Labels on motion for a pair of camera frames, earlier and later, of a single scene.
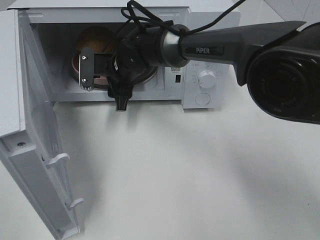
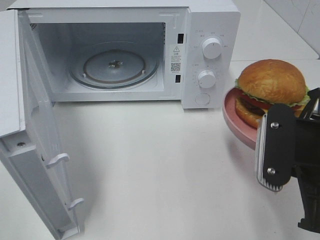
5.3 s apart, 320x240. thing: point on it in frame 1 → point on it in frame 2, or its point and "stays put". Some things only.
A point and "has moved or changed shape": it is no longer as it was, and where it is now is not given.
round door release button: [203, 98] stays put
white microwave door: [30, 144] stays put
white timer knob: [206, 79] stays put
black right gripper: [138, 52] → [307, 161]
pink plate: [147, 73] → [246, 133]
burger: [100, 38] has moved or changed shape
